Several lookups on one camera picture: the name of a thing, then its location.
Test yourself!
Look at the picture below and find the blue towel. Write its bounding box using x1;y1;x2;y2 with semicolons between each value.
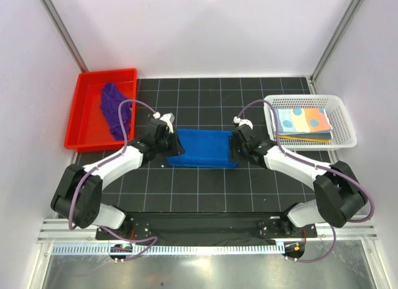
166;129;238;168

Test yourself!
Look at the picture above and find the yellow tiger hello towel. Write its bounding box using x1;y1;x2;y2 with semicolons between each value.
279;132;333;143

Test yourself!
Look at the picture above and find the pastel striped towel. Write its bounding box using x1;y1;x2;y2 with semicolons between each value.
269;108;333;134

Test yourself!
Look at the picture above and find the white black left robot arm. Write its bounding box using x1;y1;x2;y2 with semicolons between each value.
50;113;185;239

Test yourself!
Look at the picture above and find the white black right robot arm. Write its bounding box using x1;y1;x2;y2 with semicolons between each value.
231;124;374;237

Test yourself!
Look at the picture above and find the black grid cutting mat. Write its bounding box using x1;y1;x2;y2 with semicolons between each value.
101;77;315;212

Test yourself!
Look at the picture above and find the purple towel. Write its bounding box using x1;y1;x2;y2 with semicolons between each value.
99;83;132;141

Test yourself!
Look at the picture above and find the red plastic bin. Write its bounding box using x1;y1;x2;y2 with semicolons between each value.
64;68;137;153

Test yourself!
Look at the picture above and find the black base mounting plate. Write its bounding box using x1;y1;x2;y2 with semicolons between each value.
112;212;317;239

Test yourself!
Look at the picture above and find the white plastic mesh basket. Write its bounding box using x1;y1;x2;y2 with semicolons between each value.
264;94;358;151

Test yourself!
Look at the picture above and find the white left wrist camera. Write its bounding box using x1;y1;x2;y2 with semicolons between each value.
152;112;175;134

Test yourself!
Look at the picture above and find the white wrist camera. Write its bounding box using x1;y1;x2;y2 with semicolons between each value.
152;112;175;134
233;116;253;131

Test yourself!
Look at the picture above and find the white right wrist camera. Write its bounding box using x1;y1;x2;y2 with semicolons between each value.
233;116;253;131

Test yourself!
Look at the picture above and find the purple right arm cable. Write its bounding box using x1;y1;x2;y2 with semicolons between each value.
236;99;376;264

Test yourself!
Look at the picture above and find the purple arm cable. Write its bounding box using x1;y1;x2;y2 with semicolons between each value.
236;99;376;264
67;99;159;261

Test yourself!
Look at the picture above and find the right aluminium corner post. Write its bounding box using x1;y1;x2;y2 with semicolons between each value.
310;0;364;84

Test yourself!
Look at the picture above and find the aluminium corner post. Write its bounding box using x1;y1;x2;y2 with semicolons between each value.
40;0;88;73
310;0;364;84

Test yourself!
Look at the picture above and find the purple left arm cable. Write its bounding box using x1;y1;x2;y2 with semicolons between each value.
67;99;159;261

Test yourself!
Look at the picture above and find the aluminium front rail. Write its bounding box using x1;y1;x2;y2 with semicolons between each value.
37;219;377;260

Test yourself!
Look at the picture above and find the left aluminium corner post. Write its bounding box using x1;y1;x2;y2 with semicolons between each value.
40;0;88;73

